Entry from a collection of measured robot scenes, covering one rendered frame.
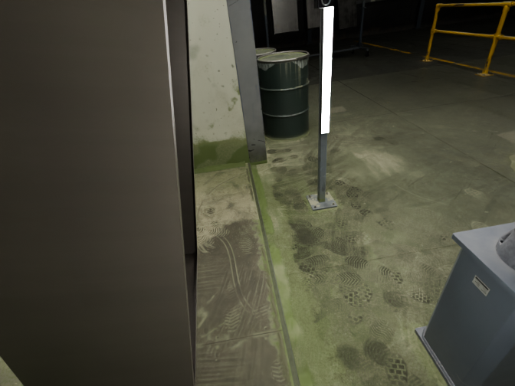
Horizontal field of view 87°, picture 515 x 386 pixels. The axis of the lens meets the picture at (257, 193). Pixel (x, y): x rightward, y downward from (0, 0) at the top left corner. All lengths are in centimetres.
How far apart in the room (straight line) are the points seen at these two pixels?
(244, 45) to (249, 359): 220
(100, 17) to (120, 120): 10
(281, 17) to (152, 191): 712
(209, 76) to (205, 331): 195
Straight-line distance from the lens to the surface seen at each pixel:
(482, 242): 119
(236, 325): 156
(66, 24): 37
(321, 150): 202
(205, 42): 254
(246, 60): 256
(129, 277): 53
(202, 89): 259
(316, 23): 768
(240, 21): 253
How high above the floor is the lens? 138
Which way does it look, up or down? 34 degrees down
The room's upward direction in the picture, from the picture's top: 8 degrees counter-clockwise
